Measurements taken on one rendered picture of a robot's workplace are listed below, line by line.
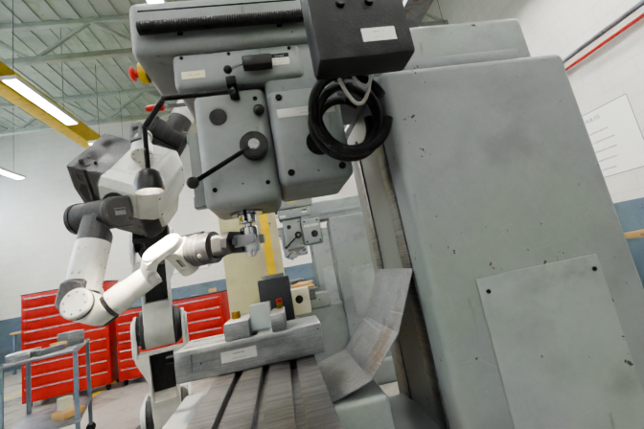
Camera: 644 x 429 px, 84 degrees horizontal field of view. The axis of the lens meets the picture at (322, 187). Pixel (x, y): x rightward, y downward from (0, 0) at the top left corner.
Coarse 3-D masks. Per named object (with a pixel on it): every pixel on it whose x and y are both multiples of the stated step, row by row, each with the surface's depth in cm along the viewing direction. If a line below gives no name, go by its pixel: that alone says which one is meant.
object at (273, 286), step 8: (264, 280) 136; (272, 280) 136; (280, 280) 136; (288, 280) 137; (264, 288) 135; (272, 288) 135; (280, 288) 136; (288, 288) 136; (264, 296) 134; (272, 296) 135; (280, 296) 135; (288, 296) 135; (272, 304) 134; (288, 304) 135; (288, 312) 134; (288, 320) 133
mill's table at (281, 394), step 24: (288, 360) 85; (312, 360) 81; (216, 384) 76; (240, 384) 73; (264, 384) 74; (288, 384) 67; (312, 384) 65; (216, 408) 62; (240, 408) 59; (264, 408) 58; (288, 408) 56; (312, 408) 54
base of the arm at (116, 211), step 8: (104, 200) 104; (112, 200) 106; (120, 200) 109; (128, 200) 112; (104, 208) 103; (112, 208) 105; (120, 208) 108; (128, 208) 112; (64, 216) 105; (104, 216) 102; (112, 216) 104; (120, 216) 108; (128, 216) 111; (64, 224) 105; (112, 224) 104; (120, 224) 107; (128, 224) 111; (72, 232) 106
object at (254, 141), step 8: (248, 136) 88; (256, 136) 88; (264, 136) 89; (240, 144) 88; (248, 144) 87; (256, 144) 87; (264, 144) 88; (240, 152) 87; (248, 152) 87; (256, 152) 87; (264, 152) 88; (224, 160) 86; (232, 160) 87; (216, 168) 85; (192, 176) 84; (200, 176) 84; (192, 184) 83
